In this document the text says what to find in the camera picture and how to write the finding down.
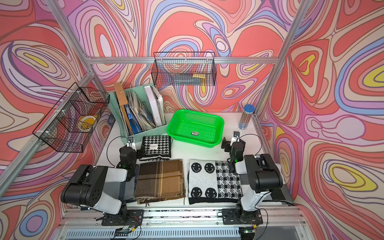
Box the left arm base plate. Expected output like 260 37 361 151
102 210 144 227

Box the black wire basket back wall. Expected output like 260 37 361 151
151 51 217 88

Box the smiley checkered white black scarf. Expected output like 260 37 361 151
188 160 243 205

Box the green plastic basket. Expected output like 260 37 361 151
167 110 225 148

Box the brown plaid scarf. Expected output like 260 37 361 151
134 159 186 204

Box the mint green file organizer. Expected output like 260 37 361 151
109 84 168 145

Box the black wire basket left wall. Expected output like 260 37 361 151
33 83 110 153

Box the aluminium rail front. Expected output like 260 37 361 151
50 206 314 240

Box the yellow tape roll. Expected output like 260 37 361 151
77 116 97 132

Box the clear tube with blue cap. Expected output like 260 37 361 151
238 104 255 130

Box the black wire basket wall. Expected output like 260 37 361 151
33 83 110 153
151 51 217 88

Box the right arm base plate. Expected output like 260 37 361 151
222 209 264 226

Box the houndstooth black white scarf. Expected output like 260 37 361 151
140 135 172 162

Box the white binder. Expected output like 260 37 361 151
144 86 163 127

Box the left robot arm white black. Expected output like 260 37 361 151
61 137 139 215

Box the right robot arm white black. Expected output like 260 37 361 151
221 132 284 216

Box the grey navy striped scarf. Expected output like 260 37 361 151
119 165 139 203

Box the brown cardboard folder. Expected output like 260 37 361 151
114 83 133 136

